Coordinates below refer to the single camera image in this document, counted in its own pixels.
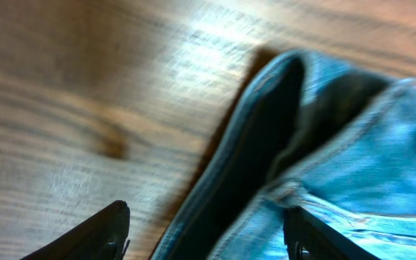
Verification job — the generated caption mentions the blue denim jeans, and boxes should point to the blue denim jeans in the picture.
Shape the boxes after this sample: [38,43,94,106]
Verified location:
[152,49,416,259]

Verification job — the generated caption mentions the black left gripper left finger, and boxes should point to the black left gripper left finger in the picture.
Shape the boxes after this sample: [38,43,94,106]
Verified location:
[22,200,130,260]

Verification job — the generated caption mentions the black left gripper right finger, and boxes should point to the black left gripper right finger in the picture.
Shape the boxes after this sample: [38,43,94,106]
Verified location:
[283,207,380,260]

